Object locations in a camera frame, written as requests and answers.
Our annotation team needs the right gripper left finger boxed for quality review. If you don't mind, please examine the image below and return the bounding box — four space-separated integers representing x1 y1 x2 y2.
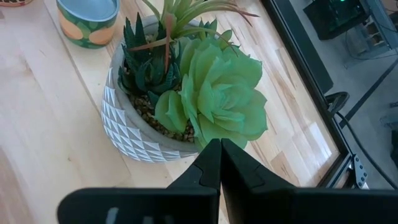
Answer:
57 138 222 224

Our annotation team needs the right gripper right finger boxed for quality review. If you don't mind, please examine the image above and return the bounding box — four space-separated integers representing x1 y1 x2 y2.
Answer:
221 138 398 224

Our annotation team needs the green peach-print can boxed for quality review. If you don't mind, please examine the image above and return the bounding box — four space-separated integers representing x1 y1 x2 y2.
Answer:
55 0 121 50

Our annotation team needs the orange circle-pattern can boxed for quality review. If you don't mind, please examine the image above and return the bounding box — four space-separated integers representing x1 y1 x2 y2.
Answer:
0 0 34 7

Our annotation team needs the white triangle-pattern plant pot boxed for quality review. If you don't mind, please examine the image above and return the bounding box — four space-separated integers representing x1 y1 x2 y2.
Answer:
100 15 218 164

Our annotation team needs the light green rosette succulent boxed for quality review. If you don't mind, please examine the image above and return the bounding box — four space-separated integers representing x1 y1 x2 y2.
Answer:
154 29 269 150

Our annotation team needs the dark green spiky succulent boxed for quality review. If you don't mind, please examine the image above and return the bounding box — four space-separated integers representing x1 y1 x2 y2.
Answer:
117 12 184 108

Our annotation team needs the thin-leaved grassy air plant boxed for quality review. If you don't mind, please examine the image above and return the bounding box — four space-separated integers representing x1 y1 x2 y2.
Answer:
127 0 261 74

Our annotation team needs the grey equipment cart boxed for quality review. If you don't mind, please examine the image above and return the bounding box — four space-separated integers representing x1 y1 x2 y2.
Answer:
345 0 398 68

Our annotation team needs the black computer case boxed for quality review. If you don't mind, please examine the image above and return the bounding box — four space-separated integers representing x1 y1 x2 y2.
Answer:
303 0 371 40

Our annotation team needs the silver metal corner bracket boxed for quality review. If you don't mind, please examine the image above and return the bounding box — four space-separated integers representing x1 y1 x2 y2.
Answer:
351 154 370 190

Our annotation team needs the black cable at table edge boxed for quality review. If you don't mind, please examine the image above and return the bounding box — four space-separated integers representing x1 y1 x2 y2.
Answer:
325 91 398 189

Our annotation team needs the black aluminium rig frame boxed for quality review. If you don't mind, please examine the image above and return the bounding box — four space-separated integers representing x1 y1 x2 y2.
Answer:
260 0 371 190

